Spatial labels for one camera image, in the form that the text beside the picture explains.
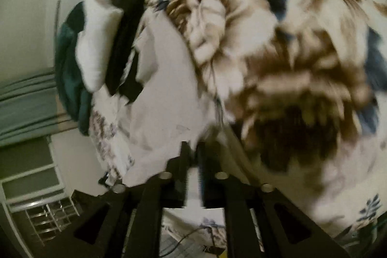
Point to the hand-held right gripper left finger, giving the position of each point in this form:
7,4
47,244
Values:
183,156

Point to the white grid rack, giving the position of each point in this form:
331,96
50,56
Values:
53,217

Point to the small white garment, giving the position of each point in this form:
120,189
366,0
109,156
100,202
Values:
96,40

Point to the dark teal cloth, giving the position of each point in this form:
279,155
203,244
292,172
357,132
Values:
71,79

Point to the white framed cabinet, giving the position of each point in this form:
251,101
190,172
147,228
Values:
30,176

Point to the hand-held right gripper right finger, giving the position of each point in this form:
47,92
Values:
202,159

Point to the grey-green curtain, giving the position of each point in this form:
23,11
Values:
27,107

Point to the floral printed blanket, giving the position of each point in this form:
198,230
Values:
272,49

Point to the black garment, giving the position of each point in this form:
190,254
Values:
125,43

